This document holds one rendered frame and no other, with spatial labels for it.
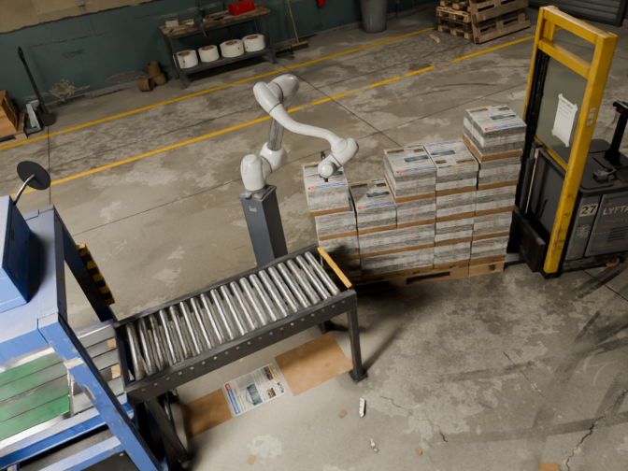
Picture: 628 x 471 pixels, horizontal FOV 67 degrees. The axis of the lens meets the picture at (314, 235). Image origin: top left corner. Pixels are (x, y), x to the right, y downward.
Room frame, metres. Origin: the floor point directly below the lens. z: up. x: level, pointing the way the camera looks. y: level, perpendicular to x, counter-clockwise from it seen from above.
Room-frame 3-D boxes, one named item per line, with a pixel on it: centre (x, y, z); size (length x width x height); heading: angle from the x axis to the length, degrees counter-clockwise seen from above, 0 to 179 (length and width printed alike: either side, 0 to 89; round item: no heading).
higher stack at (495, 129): (2.94, -1.34, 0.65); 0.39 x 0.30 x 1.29; 0
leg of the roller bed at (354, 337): (1.99, -0.16, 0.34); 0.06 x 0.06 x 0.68; 20
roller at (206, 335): (1.94, 0.72, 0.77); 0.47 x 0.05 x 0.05; 20
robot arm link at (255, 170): (2.94, 0.35, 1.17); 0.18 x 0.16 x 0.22; 136
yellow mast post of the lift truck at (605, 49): (2.61, -1.77, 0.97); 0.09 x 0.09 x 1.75; 0
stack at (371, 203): (2.94, -0.61, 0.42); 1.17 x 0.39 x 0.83; 90
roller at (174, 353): (1.88, 0.90, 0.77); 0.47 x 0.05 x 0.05; 20
